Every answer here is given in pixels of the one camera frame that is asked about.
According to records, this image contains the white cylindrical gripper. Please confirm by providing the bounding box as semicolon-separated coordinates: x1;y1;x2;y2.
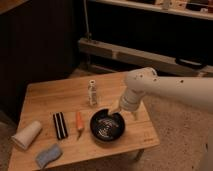
110;89;143;120

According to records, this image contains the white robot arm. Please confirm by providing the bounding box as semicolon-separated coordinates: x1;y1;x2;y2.
110;67;213;171

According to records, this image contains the black round pan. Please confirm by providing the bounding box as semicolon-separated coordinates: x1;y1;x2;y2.
90;109;125;142

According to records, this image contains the wooden table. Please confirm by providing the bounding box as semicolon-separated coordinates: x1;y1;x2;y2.
8;72;159;171

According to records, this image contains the orange carrot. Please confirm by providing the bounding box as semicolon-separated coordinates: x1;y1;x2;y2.
76;112;84;140

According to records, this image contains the black white striped block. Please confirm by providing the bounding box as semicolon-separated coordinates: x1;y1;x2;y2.
53;112;68;140

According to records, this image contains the blue grey sponge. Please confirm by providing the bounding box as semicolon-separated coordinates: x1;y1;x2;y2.
35;144;63;169

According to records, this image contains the metal pole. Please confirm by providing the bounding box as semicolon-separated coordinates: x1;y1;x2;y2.
83;0;91;41

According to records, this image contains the wooden shelf unit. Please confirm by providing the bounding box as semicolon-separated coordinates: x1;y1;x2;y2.
78;0;213;75

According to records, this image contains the white paper cup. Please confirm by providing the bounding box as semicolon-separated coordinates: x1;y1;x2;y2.
11;121;42;150

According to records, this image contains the black handle object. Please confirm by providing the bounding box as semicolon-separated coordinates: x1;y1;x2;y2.
175;58;207;70

